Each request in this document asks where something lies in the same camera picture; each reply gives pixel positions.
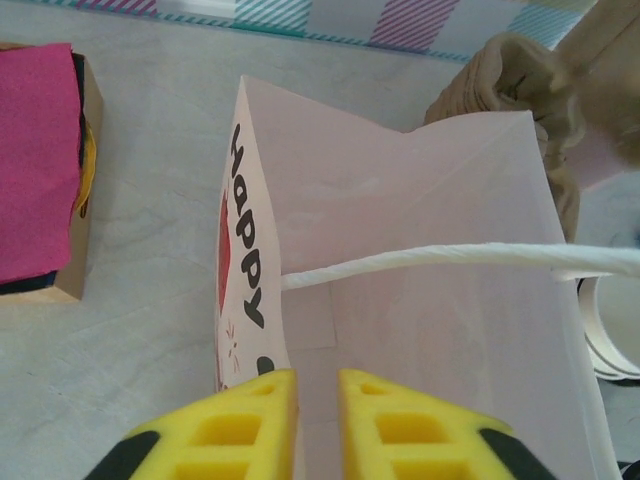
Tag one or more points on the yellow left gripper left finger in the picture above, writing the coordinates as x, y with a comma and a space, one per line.
225, 435

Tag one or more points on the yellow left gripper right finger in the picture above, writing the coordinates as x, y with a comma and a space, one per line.
415, 440

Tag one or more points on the white red printed paper bag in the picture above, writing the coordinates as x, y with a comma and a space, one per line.
400, 200

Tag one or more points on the brown pulp cup carrier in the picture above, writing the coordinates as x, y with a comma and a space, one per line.
600, 65

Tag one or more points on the stack of black paper cups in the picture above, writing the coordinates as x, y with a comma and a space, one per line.
615, 325

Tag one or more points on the yellow napkin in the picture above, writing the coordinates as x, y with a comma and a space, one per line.
89, 165

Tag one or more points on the cardboard napkin box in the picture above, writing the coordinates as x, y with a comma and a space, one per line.
92, 150

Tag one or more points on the pink napkin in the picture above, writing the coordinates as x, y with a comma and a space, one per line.
35, 165

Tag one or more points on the stack of pulp cup carriers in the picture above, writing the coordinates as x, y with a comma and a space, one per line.
480, 85

